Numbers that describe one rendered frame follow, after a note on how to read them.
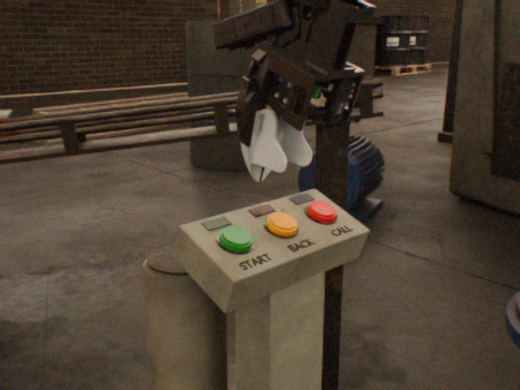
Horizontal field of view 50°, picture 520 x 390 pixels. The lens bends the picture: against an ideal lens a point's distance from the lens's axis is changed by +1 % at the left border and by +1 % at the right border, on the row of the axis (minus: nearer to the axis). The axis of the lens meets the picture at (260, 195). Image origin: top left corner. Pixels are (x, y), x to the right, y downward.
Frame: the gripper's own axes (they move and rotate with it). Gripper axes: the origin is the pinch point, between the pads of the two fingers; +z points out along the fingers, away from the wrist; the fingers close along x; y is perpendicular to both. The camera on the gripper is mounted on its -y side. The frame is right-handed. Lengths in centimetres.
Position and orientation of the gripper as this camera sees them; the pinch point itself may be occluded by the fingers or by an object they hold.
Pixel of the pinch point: (256, 166)
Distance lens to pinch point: 60.6
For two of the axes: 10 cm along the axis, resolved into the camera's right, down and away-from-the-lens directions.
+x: 7.3, -2.1, 6.4
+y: 6.4, 5.2, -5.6
